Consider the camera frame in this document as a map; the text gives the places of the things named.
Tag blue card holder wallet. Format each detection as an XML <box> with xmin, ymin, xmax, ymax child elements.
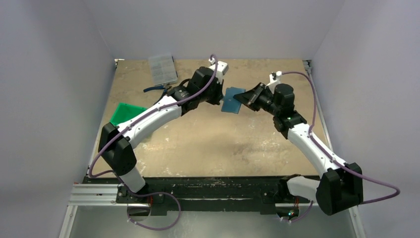
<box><xmin>221</xmin><ymin>87</ymin><xmax>246</xmax><ymax>114</ymax></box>

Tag green plastic bin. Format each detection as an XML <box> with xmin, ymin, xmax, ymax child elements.
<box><xmin>109</xmin><ymin>103</ymin><xmax>147</xmax><ymax>126</ymax></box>

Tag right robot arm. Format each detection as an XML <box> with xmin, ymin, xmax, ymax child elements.
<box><xmin>234</xmin><ymin>83</ymin><xmax>364</xmax><ymax>216</ymax></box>

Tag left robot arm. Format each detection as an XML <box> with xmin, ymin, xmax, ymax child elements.
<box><xmin>98</xmin><ymin>61</ymin><xmax>229</xmax><ymax>203</ymax></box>

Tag clear plastic organizer box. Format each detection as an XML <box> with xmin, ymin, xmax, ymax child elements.
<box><xmin>148</xmin><ymin>53</ymin><xmax>178</xmax><ymax>86</ymax></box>

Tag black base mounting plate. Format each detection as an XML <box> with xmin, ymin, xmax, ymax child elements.
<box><xmin>83</xmin><ymin>176</ymin><xmax>310</xmax><ymax>216</ymax></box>

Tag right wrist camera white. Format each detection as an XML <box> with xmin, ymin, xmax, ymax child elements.
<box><xmin>266</xmin><ymin>71</ymin><xmax>282</xmax><ymax>90</ymax></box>

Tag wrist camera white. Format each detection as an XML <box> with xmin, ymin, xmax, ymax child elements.
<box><xmin>209</xmin><ymin>59</ymin><xmax>229</xmax><ymax>80</ymax></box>
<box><xmin>266</xmin><ymin>71</ymin><xmax>282</xmax><ymax>90</ymax></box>

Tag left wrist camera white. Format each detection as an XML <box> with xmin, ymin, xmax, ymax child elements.
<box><xmin>209</xmin><ymin>59</ymin><xmax>229</xmax><ymax>80</ymax></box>

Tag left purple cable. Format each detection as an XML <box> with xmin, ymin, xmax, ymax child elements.
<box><xmin>87</xmin><ymin>54</ymin><xmax>218</xmax><ymax>179</ymax></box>

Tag purple cable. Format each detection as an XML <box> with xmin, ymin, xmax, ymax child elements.
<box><xmin>280</xmin><ymin>70</ymin><xmax>401</xmax><ymax>206</ymax></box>
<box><xmin>87</xmin><ymin>54</ymin><xmax>218</xmax><ymax>179</ymax></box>

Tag blue handled pliers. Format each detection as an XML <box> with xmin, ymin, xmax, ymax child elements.
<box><xmin>143</xmin><ymin>83</ymin><xmax>172</xmax><ymax>106</ymax></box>

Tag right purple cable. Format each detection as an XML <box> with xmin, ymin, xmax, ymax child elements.
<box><xmin>280</xmin><ymin>70</ymin><xmax>401</xmax><ymax>206</ymax></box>

